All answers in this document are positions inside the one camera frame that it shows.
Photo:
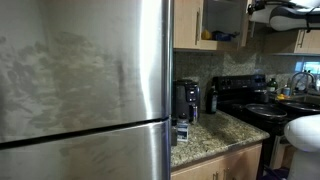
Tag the green bottle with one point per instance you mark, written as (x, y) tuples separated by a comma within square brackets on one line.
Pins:
[(272, 86)]

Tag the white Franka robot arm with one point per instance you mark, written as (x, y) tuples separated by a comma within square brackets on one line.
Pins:
[(293, 18)]

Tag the black coffee maker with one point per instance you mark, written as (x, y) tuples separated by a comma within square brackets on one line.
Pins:
[(186, 100)]

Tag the light wood base cabinet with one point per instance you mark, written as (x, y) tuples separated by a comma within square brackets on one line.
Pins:
[(226, 165)]

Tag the chrome sink faucet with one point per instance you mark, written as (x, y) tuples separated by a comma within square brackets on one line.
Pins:
[(301, 75)]

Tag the stainless steel refrigerator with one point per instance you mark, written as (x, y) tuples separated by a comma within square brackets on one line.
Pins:
[(83, 83)]

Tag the yellow item in cabinet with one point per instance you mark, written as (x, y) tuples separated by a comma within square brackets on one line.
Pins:
[(206, 34)]

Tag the wood cabinet beside hood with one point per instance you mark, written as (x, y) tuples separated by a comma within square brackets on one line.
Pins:
[(311, 41)]

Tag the dark pot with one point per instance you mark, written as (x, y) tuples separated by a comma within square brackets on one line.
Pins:
[(260, 96)]

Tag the light wood wall cabinet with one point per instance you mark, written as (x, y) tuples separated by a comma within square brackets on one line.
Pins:
[(221, 16)]

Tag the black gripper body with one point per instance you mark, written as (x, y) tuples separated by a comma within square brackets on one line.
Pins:
[(257, 7)]

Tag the small clear lidded container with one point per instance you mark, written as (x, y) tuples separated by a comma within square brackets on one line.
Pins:
[(182, 131)]

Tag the dark olive oil bottle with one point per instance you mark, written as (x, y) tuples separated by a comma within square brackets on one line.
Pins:
[(212, 100)]

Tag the blue cup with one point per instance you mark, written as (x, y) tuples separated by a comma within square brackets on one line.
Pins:
[(286, 91)]

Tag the black electric stove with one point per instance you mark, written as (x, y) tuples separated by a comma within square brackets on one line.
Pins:
[(233, 85)]

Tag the black frying pan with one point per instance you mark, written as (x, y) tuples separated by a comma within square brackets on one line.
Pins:
[(300, 106), (266, 110)]

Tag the blue green Ziploc box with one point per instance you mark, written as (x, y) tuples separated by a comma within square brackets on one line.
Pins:
[(223, 36)]

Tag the yellow sponge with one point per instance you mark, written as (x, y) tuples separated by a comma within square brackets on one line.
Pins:
[(281, 97)]

